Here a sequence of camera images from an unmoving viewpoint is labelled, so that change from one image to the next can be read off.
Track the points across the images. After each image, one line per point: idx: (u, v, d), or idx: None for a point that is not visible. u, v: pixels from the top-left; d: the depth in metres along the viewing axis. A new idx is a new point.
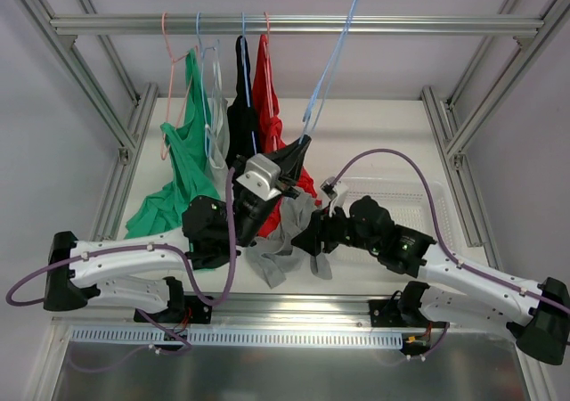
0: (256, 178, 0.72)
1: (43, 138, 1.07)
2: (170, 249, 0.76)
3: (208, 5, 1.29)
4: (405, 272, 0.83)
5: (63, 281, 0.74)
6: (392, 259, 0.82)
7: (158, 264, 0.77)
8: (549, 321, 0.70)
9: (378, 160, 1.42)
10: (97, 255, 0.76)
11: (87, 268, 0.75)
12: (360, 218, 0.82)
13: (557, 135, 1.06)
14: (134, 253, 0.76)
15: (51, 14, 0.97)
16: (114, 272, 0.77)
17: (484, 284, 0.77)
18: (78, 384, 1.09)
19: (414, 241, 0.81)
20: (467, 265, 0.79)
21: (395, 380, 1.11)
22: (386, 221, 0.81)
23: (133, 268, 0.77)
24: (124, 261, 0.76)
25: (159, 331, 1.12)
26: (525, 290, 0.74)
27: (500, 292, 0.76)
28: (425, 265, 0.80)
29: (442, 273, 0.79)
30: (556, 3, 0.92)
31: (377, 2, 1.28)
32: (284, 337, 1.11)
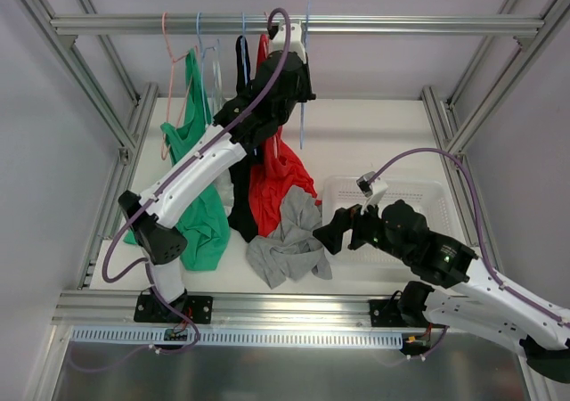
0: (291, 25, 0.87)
1: (42, 138, 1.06)
2: (221, 144, 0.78)
3: (207, 6, 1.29)
4: (440, 282, 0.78)
5: (151, 225, 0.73)
6: (426, 269, 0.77)
7: (219, 161, 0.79)
8: None
9: (378, 160, 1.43)
10: (164, 189, 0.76)
11: (163, 205, 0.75)
12: (396, 225, 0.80)
13: (557, 135, 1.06)
14: (191, 167, 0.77)
15: (51, 15, 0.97)
16: (187, 192, 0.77)
17: (526, 310, 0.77)
18: (77, 384, 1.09)
19: (455, 255, 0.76)
20: (509, 287, 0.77)
21: (395, 380, 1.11)
22: (421, 228, 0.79)
23: (202, 180, 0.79)
24: (189, 178, 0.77)
25: (159, 331, 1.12)
26: (565, 321, 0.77)
27: (540, 319, 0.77)
28: (468, 282, 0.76)
29: (484, 292, 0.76)
30: (556, 3, 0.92)
31: (377, 2, 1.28)
32: (284, 337, 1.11)
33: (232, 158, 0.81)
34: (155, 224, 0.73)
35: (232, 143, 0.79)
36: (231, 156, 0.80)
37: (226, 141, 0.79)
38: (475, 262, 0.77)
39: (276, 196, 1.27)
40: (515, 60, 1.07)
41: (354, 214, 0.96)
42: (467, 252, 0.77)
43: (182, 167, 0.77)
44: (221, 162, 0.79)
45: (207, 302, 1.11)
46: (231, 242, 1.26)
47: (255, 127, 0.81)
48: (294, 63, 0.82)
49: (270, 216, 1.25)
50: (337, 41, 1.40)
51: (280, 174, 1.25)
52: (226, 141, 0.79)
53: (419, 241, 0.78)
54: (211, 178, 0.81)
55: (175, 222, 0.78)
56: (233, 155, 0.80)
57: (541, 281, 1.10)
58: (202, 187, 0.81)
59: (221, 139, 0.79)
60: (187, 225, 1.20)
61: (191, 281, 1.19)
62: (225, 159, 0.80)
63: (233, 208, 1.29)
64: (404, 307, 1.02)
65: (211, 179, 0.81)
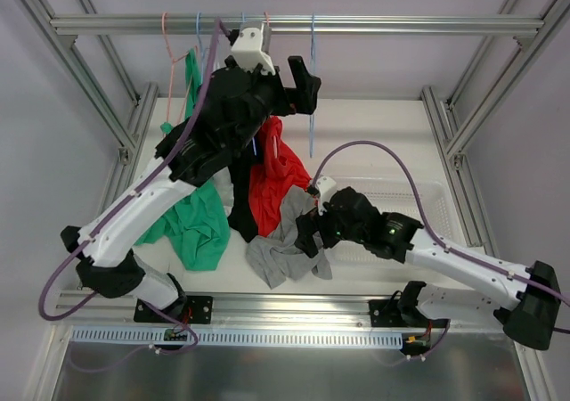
0: (249, 31, 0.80)
1: (42, 137, 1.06)
2: (159, 182, 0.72)
3: (208, 6, 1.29)
4: (393, 257, 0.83)
5: (87, 268, 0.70)
6: (378, 245, 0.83)
7: (159, 200, 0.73)
8: (535, 304, 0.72)
9: (378, 159, 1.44)
10: (101, 230, 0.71)
11: (98, 248, 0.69)
12: (338, 206, 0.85)
13: (557, 135, 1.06)
14: (128, 206, 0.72)
15: (51, 15, 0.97)
16: (126, 233, 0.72)
17: (471, 268, 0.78)
18: (77, 383, 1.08)
19: (401, 226, 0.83)
20: (454, 249, 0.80)
21: (395, 380, 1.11)
22: (363, 206, 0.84)
23: (143, 217, 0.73)
24: (127, 217, 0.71)
25: (159, 331, 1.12)
26: (512, 274, 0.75)
27: (488, 276, 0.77)
28: (411, 249, 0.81)
29: (428, 257, 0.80)
30: (556, 3, 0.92)
31: (376, 2, 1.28)
32: (284, 337, 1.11)
33: (176, 192, 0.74)
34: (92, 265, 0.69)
35: (173, 181, 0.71)
36: (172, 193, 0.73)
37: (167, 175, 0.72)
38: (420, 231, 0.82)
39: (276, 196, 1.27)
40: (516, 59, 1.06)
41: (311, 215, 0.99)
42: (412, 224, 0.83)
43: (119, 205, 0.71)
44: (163, 199, 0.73)
45: (207, 302, 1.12)
46: (231, 243, 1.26)
47: (199, 159, 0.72)
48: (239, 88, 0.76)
49: (270, 216, 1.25)
50: (337, 41, 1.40)
51: (280, 174, 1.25)
52: (165, 178, 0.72)
53: (363, 216, 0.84)
54: (155, 216, 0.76)
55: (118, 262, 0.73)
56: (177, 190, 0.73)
57: None
58: (146, 224, 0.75)
59: (160, 174, 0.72)
60: (187, 225, 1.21)
61: (191, 281, 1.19)
62: (168, 195, 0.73)
63: (233, 208, 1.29)
64: (404, 306, 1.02)
65: (155, 215, 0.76)
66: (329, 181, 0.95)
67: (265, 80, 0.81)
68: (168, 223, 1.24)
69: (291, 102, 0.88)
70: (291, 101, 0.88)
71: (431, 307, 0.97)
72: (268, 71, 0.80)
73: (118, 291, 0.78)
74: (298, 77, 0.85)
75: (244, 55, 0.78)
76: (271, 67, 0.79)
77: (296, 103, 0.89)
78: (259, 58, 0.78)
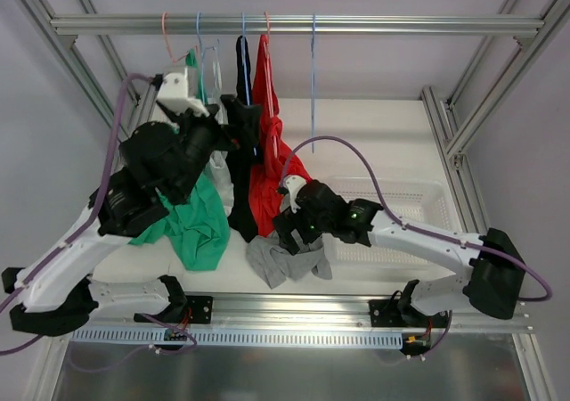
0: (174, 76, 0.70)
1: (42, 137, 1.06)
2: (88, 234, 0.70)
3: (208, 6, 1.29)
4: (357, 241, 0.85)
5: (20, 316, 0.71)
6: (343, 231, 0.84)
7: (90, 250, 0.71)
8: (487, 267, 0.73)
9: (378, 159, 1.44)
10: (33, 278, 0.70)
11: (30, 296, 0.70)
12: (303, 198, 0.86)
13: (557, 135, 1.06)
14: (60, 257, 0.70)
15: (51, 14, 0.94)
16: (59, 281, 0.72)
17: (428, 241, 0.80)
18: (77, 383, 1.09)
19: (363, 210, 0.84)
20: (411, 225, 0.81)
21: (394, 380, 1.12)
22: (326, 195, 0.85)
23: (76, 268, 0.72)
24: (58, 269, 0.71)
25: (159, 331, 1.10)
26: (465, 241, 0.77)
27: (443, 247, 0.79)
28: (371, 231, 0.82)
29: (387, 235, 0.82)
30: (556, 4, 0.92)
31: (376, 2, 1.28)
32: (284, 337, 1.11)
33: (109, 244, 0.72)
34: (23, 314, 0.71)
35: (100, 234, 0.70)
36: (101, 247, 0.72)
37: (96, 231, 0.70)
38: (379, 213, 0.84)
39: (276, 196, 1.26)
40: (515, 60, 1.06)
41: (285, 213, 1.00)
42: (371, 204, 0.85)
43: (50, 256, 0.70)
44: (95, 251, 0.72)
45: (207, 302, 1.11)
46: (231, 243, 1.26)
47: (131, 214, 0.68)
48: (166, 141, 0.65)
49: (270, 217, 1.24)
50: (337, 41, 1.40)
51: (280, 174, 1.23)
52: (93, 233, 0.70)
53: (325, 204, 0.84)
54: (90, 263, 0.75)
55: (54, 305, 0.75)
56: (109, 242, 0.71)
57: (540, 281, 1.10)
58: (81, 271, 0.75)
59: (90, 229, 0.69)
60: (187, 225, 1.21)
61: (191, 281, 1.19)
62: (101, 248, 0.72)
63: (233, 208, 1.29)
64: (404, 306, 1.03)
65: (90, 263, 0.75)
66: (298, 180, 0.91)
67: (200, 122, 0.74)
68: (168, 223, 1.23)
69: (233, 139, 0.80)
70: (232, 137, 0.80)
71: (424, 303, 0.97)
72: (201, 114, 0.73)
73: (63, 329, 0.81)
74: (240, 112, 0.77)
75: (169, 102, 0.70)
76: (202, 109, 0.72)
77: (237, 138, 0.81)
78: (187, 102, 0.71)
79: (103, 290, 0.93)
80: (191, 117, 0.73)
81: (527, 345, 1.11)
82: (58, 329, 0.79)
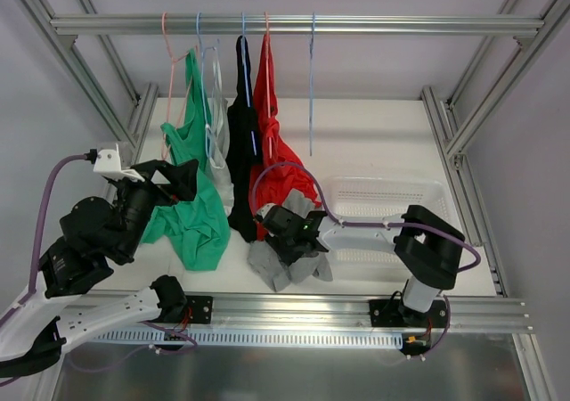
0: (106, 152, 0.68)
1: (41, 138, 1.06)
2: (39, 295, 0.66)
3: (208, 6, 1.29)
4: (316, 248, 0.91)
5: None
6: (301, 243, 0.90)
7: (43, 312, 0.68)
8: (408, 242, 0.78)
9: (378, 160, 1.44)
10: None
11: None
12: (265, 221, 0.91)
13: (558, 135, 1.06)
14: (12, 319, 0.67)
15: (51, 14, 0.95)
16: (15, 339, 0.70)
17: (360, 230, 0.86)
18: (77, 384, 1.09)
19: (313, 220, 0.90)
20: (346, 220, 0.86)
21: (394, 380, 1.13)
22: (282, 212, 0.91)
23: (30, 327, 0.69)
24: (12, 329, 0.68)
25: (159, 331, 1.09)
26: (386, 222, 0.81)
27: (372, 232, 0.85)
28: (320, 236, 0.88)
29: (331, 236, 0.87)
30: (556, 3, 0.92)
31: (377, 2, 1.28)
32: (284, 337, 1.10)
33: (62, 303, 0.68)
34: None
35: (47, 298, 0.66)
36: (54, 306, 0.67)
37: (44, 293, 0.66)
38: (325, 219, 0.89)
39: (276, 196, 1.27)
40: (515, 59, 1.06)
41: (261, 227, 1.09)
42: (319, 213, 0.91)
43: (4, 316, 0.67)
44: (48, 311, 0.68)
45: (207, 302, 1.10)
46: (231, 243, 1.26)
47: (71, 279, 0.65)
48: (101, 215, 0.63)
49: None
50: (337, 41, 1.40)
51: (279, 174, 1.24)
52: (43, 294, 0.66)
53: (280, 222, 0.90)
54: (48, 318, 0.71)
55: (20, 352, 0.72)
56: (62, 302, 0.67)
57: (540, 281, 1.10)
58: (40, 325, 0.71)
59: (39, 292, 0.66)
60: (187, 225, 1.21)
61: (191, 281, 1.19)
62: (54, 307, 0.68)
63: (233, 208, 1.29)
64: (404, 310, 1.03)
65: (46, 319, 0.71)
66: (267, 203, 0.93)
67: (136, 187, 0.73)
68: (168, 223, 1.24)
69: (172, 195, 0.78)
70: (171, 193, 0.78)
71: (416, 301, 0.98)
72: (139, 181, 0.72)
73: (37, 367, 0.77)
74: (171, 173, 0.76)
75: (105, 174, 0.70)
76: (137, 176, 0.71)
77: (176, 194, 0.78)
78: (122, 174, 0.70)
79: (74, 322, 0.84)
80: (128, 184, 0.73)
81: (527, 345, 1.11)
82: (30, 367, 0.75)
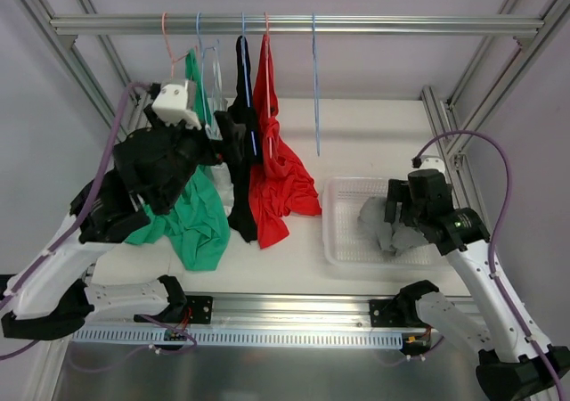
0: (174, 87, 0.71)
1: (43, 138, 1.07)
2: (72, 241, 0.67)
3: (207, 6, 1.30)
4: (440, 243, 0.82)
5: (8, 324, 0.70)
6: (433, 225, 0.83)
7: (75, 258, 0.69)
8: (530, 373, 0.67)
9: (380, 160, 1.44)
10: (20, 287, 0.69)
11: (20, 303, 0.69)
12: (415, 175, 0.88)
13: (558, 135, 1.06)
14: (42, 268, 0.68)
15: (51, 14, 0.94)
16: (45, 290, 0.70)
17: (500, 306, 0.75)
18: (77, 382, 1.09)
19: (469, 225, 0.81)
20: (500, 281, 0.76)
21: (394, 380, 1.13)
22: (437, 184, 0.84)
23: (61, 276, 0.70)
24: (43, 278, 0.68)
25: (159, 331, 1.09)
26: (533, 338, 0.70)
27: (508, 323, 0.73)
28: (465, 252, 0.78)
29: (472, 273, 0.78)
30: (556, 3, 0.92)
31: (376, 3, 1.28)
32: (284, 337, 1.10)
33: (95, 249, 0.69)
34: (13, 322, 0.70)
35: (81, 241, 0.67)
36: (88, 251, 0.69)
37: (75, 239, 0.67)
38: (482, 242, 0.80)
39: (276, 196, 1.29)
40: (515, 59, 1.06)
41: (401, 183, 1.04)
42: (477, 230, 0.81)
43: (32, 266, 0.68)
44: (79, 257, 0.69)
45: (207, 302, 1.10)
46: (231, 243, 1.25)
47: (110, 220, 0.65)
48: (159, 148, 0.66)
49: (278, 227, 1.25)
50: (336, 41, 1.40)
51: (279, 174, 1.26)
52: (76, 238, 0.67)
53: (430, 192, 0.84)
54: (78, 267, 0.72)
55: (46, 310, 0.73)
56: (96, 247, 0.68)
57: (541, 280, 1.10)
58: (70, 277, 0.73)
59: (70, 237, 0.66)
60: (187, 225, 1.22)
61: (191, 280, 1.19)
62: (85, 254, 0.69)
63: (233, 208, 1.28)
64: (404, 295, 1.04)
65: (77, 268, 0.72)
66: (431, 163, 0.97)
67: (191, 135, 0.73)
68: (168, 223, 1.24)
69: (218, 153, 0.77)
70: (217, 152, 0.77)
71: (431, 315, 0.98)
72: (193, 126, 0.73)
73: (61, 331, 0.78)
74: None
75: (164, 110, 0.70)
76: (196, 122, 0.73)
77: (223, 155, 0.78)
78: (182, 115, 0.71)
79: (100, 292, 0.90)
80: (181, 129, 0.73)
81: None
82: (52, 333, 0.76)
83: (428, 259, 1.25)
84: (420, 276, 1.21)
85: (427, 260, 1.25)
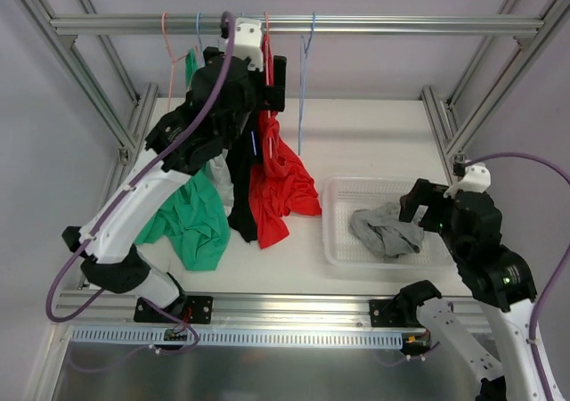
0: (248, 27, 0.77)
1: (43, 137, 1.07)
2: (156, 171, 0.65)
3: (207, 6, 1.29)
4: (476, 292, 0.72)
5: (87, 267, 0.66)
6: (473, 271, 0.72)
7: (158, 190, 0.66)
8: None
9: (380, 160, 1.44)
10: (99, 228, 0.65)
11: (100, 246, 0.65)
12: (465, 206, 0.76)
13: (558, 135, 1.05)
14: (123, 203, 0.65)
15: (51, 14, 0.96)
16: (126, 230, 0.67)
17: (529, 371, 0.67)
18: (77, 383, 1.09)
19: (517, 282, 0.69)
20: (536, 347, 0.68)
21: (394, 380, 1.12)
22: (491, 225, 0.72)
23: (141, 212, 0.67)
24: (125, 215, 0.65)
25: (159, 331, 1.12)
26: None
27: (533, 388, 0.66)
28: (505, 312, 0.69)
29: (508, 331, 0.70)
30: (557, 3, 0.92)
31: (377, 2, 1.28)
32: (284, 337, 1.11)
33: (175, 182, 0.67)
34: (94, 266, 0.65)
35: (165, 170, 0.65)
36: (169, 183, 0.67)
37: (158, 167, 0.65)
38: (527, 304, 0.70)
39: (276, 196, 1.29)
40: (516, 59, 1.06)
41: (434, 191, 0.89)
42: (525, 288, 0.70)
43: (113, 203, 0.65)
44: (159, 191, 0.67)
45: (207, 302, 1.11)
46: (231, 243, 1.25)
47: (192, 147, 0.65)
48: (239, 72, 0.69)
49: (278, 228, 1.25)
50: (336, 41, 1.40)
51: (280, 174, 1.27)
52: (158, 168, 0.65)
53: (479, 233, 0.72)
54: (156, 205, 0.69)
55: (120, 256, 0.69)
56: (175, 178, 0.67)
57: (540, 280, 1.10)
58: (147, 216, 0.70)
59: (153, 168, 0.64)
60: (188, 225, 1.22)
61: (191, 280, 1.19)
62: (164, 187, 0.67)
63: (233, 208, 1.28)
64: (404, 294, 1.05)
65: (153, 206, 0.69)
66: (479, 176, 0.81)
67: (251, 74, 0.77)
68: (168, 223, 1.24)
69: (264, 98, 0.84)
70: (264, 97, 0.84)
71: (431, 323, 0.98)
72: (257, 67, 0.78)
73: (129, 284, 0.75)
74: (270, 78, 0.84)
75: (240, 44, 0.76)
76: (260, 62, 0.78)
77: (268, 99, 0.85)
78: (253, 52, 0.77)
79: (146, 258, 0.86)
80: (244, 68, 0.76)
81: None
82: (121, 285, 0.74)
83: (428, 259, 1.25)
84: (420, 276, 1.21)
85: (427, 260, 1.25)
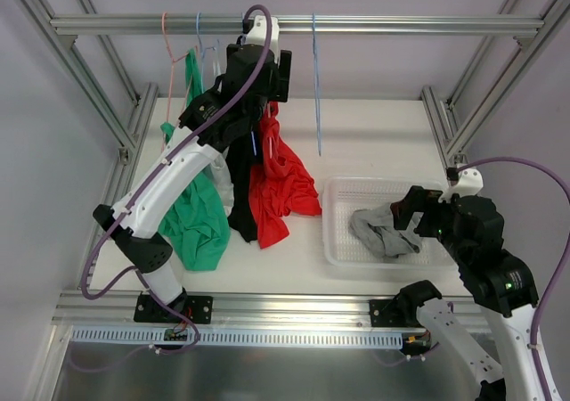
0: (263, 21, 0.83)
1: (43, 137, 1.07)
2: (191, 146, 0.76)
3: (207, 7, 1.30)
4: (481, 297, 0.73)
5: (124, 239, 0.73)
6: (476, 277, 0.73)
7: (190, 166, 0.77)
8: None
9: (380, 160, 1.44)
10: (136, 200, 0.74)
11: (136, 217, 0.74)
12: (467, 211, 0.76)
13: (558, 135, 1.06)
14: (159, 176, 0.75)
15: (51, 14, 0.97)
16: (158, 203, 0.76)
17: (529, 375, 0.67)
18: (77, 383, 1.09)
19: (520, 287, 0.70)
20: (537, 352, 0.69)
21: (394, 380, 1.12)
22: (493, 229, 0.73)
23: (174, 186, 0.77)
24: (159, 188, 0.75)
25: (159, 331, 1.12)
26: None
27: (533, 391, 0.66)
28: (506, 316, 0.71)
29: (508, 336, 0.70)
30: (556, 3, 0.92)
31: (377, 3, 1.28)
32: (284, 337, 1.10)
33: (205, 159, 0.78)
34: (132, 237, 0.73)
35: (200, 145, 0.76)
36: (201, 159, 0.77)
37: (194, 143, 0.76)
38: (529, 309, 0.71)
39: (276, 196, 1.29)
40: (516, 59, 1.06)
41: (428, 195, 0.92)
42: (527, 292, 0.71)
43: (150, 176, 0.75)
44: (191, 167, 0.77)
45: (207, 302, 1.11)
46: (232, 243, 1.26)
47: (223, 124, 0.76)
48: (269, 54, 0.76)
49: (278, 227, 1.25)
50: (336, 41, 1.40)
51: (280, 174, 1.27)
52: (193, 144, 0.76)
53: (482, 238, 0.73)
54: (186, 183, 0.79)
55: (152, 231, 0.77)
56: (206, 155, 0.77)
57: (541, 280, 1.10)
58: (177, 192, 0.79)
59: (188, 144, 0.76)
60: (188, 225, 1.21)
61: (191, 280, 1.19)
62: (195, 164, 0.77)
63: (233, 208, 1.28)
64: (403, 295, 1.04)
65: (184, 184, 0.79)
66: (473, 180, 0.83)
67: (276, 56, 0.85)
68: (168, 223, 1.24)
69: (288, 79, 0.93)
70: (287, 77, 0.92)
71: (431, 323, 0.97)
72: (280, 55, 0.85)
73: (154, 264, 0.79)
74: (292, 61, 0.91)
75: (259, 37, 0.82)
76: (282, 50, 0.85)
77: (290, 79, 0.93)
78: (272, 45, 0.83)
79: None
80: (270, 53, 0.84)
81: None
82: (150, 265, 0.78)
83: (428, 259, 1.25)
84: (420, 275, 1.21)
85: (427, 260, 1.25)
